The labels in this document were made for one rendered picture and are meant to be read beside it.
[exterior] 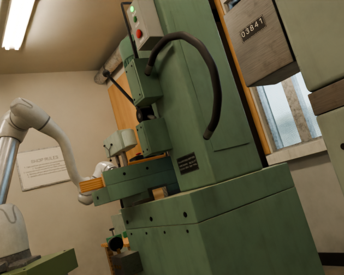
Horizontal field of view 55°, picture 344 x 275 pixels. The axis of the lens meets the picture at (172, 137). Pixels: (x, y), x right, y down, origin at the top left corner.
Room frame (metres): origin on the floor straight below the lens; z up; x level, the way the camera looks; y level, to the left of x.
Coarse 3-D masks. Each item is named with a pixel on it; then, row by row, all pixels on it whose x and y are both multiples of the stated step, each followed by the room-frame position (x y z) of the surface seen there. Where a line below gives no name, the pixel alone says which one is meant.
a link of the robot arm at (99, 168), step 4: (100, 164) 2.00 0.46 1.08; (104, 164) 1.97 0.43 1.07; (108, 164) 1.97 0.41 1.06; (112, 164) 1.99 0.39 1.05; (96, 168) 2.01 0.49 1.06; (100, 168) 1.97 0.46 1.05; (96, 172) 1.98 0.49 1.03; (100, 172) 1.96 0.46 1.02; (92, 176) 1.98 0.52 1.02; (96, 176) 1.97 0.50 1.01; (100, 176) 1.96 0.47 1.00
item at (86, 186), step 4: (88, 180) 1.23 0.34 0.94; (92, 180) 1.24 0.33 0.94; (96, 180) 1.25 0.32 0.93; (100, 180) 1.26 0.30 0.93; (80, 184) 1.22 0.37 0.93; (84, 184) 1.22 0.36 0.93; (88, 184) 1.23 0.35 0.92; (92, 184) 1.24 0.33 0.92; (96, 184) 1.24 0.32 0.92; (100, 184) 1.25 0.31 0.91; (80, 188) 1.23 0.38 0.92; (84, 188) 1.22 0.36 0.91; (88, 188) 1.23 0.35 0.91; (92, 188) 1.24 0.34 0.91; (96, 188) 1.24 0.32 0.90; (84, 192) 1.23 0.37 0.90
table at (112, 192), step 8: (144, 176) 1.31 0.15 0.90; (152, 176) 1.33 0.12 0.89; (160, 176) 1.35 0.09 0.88; (168, 176) 1.37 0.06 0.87; (112, 184) 1.24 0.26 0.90; (120, 184) 1.26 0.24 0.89; (128, 184) 1.27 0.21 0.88; (136, 184) 1.29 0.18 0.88; (144, 184) 1.31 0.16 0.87; (152, 184) 1.33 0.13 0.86; (168, 184) 1.36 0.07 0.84; (96, 192) 1.34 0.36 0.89; (104, 192) 1.26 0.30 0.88; (112, 192) 1.24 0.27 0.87; (120, 192) 1.25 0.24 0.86; (128, 192) 1.27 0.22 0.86; (136, 192) 1.29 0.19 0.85; (96, 200) 1.37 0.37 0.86; (104, 200) 1.28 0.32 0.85; (112, 200) 1.23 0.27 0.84
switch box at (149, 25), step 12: (144, 0) 1.05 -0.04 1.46; (132, 12) 1.08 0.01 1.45; (144, 12) 1.04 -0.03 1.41; (156, 12) 1.07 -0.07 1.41; (132, 24) 1.10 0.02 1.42; (144, 24) 1.04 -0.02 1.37; (156, 24) 1.06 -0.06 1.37; (144, 36) 1.06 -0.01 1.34; (156, 36) 1.05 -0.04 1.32; (144, 48) 1.11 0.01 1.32
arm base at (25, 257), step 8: (8, 256) 1.38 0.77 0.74; (16, 256) 1.39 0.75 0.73; (24, 256) 1.42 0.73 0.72; (32, 256) 1.47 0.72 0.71; (40, 256) 1.52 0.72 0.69; (0, 264) 1.35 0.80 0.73; (8, 264) 1.37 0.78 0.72; (16, 264) 1.37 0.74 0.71; (24, 264) 1.37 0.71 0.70; (0, 272) 1.34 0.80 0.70
